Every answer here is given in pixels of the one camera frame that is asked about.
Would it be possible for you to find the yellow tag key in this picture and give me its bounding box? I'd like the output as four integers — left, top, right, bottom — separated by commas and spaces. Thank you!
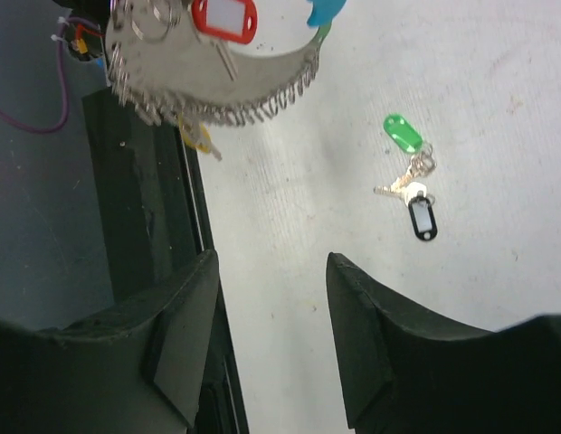
178, 114, 222, 161

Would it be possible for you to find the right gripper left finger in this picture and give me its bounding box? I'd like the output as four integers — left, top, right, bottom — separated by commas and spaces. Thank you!
0, 250, 219, 433

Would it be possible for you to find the large keyring blue handle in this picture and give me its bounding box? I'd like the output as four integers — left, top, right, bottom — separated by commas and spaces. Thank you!
105, 1, 344, 127

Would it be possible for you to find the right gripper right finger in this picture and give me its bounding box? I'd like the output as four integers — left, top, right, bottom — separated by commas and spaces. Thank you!
326, 253, 561, 433

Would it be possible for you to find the red tag key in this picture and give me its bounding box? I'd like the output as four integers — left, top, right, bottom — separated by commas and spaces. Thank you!
189, 0, 258, 81

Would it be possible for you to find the green tag key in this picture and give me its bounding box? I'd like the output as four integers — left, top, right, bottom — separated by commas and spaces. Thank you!
383, 113, 436, 176

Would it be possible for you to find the black tag key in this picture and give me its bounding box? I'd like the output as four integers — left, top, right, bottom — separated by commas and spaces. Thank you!
374, 174, 438, 242

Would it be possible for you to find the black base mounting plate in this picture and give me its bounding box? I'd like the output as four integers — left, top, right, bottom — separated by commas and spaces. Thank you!
82, 89, 249, 433

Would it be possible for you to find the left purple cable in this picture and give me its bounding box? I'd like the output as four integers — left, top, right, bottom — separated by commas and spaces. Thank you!
0, 15, 105, 136

